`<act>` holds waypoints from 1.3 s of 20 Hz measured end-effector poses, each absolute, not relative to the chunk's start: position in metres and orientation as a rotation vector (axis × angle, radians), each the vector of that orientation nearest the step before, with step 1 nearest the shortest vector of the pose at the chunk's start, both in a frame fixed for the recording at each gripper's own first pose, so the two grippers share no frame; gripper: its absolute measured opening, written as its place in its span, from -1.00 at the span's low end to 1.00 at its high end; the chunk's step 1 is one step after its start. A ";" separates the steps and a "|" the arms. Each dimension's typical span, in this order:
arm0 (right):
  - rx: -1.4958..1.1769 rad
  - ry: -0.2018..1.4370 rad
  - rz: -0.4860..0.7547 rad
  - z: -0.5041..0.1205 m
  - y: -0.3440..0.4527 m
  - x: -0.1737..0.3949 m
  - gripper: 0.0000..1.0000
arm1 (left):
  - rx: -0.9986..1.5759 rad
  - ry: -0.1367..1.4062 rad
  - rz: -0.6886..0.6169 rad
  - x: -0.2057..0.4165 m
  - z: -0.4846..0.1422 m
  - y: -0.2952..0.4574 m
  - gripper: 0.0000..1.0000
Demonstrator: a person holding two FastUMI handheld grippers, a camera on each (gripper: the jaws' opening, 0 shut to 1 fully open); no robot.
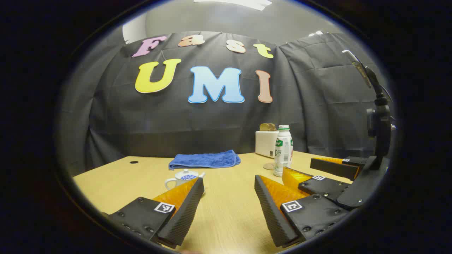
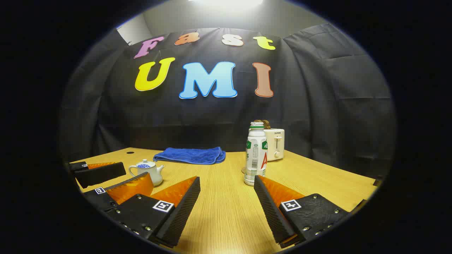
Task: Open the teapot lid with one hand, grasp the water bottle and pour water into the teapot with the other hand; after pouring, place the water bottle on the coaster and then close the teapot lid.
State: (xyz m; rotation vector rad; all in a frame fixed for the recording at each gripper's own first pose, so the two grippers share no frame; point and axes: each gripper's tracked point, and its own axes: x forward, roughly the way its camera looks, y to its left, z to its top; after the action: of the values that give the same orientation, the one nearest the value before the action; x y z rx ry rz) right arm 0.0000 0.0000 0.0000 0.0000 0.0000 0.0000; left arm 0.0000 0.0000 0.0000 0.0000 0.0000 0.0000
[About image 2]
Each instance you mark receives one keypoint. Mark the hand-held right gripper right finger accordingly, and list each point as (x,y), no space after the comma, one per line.
(270,211)

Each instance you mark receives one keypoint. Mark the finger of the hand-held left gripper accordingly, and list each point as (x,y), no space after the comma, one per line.
(102,174)
(94,200)

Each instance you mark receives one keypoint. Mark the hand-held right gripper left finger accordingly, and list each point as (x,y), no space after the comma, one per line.
(183,215)

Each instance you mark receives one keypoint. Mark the white teacup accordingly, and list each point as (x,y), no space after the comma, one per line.
(153,176)

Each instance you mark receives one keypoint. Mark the white plastic water bottle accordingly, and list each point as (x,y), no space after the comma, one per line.
(255,155)

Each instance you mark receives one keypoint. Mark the blue towel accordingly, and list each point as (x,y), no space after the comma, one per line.
(192,155)

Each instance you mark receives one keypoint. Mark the white toaster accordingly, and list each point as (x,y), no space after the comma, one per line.
(276,144)

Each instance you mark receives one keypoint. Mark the brown toast slice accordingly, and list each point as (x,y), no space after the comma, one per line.
(265,123)

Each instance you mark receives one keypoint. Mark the black backdrop cloth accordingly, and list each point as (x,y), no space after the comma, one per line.
(212,120)

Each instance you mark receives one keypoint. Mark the large ceiling light panel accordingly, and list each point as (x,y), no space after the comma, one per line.
(226,2)

